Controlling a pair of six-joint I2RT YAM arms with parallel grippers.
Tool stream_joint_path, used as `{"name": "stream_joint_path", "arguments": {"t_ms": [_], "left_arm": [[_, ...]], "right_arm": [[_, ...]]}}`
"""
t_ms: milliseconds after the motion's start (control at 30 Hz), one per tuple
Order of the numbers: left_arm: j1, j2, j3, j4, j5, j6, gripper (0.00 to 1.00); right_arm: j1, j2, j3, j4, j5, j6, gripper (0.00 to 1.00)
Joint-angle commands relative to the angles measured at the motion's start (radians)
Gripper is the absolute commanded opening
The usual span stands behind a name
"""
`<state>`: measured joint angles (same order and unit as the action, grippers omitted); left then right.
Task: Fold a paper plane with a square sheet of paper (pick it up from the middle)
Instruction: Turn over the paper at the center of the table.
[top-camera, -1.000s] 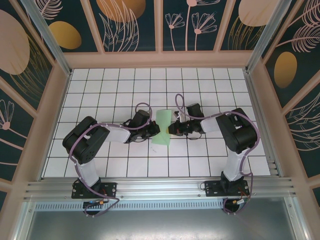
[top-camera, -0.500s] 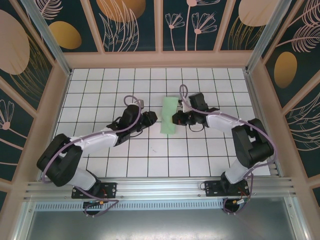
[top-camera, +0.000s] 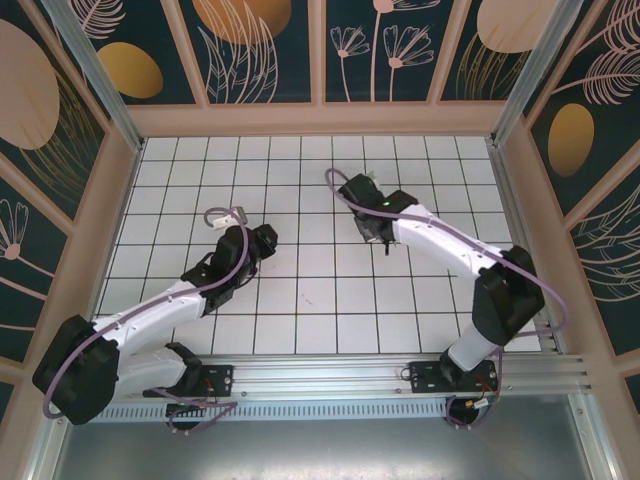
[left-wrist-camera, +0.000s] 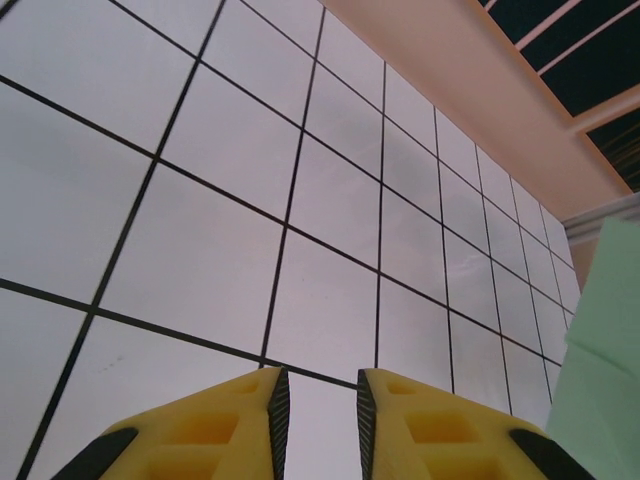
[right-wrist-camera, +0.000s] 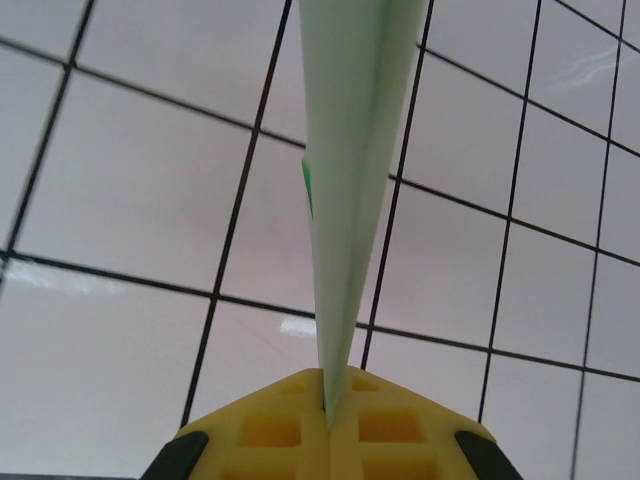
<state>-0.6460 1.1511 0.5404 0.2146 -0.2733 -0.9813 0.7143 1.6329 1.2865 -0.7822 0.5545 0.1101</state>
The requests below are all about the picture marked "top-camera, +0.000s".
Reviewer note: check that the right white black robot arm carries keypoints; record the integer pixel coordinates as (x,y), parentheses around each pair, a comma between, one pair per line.
(440,245)

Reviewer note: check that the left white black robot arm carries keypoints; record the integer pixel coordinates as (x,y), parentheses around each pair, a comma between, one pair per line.
(150,320)

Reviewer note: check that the grey metal sheet panel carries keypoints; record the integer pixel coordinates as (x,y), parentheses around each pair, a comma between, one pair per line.
(320,450)

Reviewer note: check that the aluminium side rail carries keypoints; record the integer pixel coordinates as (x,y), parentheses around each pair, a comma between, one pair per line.
(506,190)

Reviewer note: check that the long aluminium mounting rail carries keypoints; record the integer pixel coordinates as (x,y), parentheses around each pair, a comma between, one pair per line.
(320,375)

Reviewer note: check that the aluminium frame post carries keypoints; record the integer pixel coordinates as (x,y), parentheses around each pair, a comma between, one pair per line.
(95,75)
(537,75)

